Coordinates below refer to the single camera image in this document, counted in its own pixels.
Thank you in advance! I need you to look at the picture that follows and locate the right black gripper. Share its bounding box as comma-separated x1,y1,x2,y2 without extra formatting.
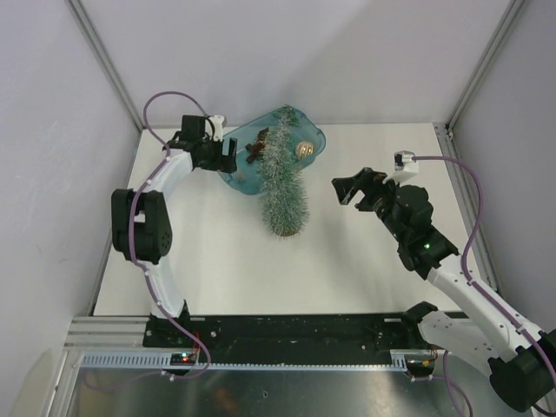
332,168,408,242

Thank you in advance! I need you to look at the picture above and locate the small frosted christmas tree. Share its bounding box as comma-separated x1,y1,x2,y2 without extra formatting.
259,105,309,238

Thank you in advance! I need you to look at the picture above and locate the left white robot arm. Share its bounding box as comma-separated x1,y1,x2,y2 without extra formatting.
111,115,237,348

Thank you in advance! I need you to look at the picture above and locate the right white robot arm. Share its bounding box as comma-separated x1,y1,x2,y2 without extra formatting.
332,168,555,413

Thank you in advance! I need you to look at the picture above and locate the teal plastic bin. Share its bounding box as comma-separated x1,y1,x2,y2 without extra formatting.
219,109,326,195

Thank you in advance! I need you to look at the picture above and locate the gold mirror ball ornament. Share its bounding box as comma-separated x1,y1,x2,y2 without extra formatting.
295,141,314,160

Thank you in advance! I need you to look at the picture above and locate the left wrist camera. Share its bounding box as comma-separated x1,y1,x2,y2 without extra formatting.
207,115,227,142

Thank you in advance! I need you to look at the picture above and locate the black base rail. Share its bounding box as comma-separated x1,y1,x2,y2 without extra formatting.
142,313,434,361

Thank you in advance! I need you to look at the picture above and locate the white slotted cable duct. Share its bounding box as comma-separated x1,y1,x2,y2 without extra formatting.
81,351,407,372

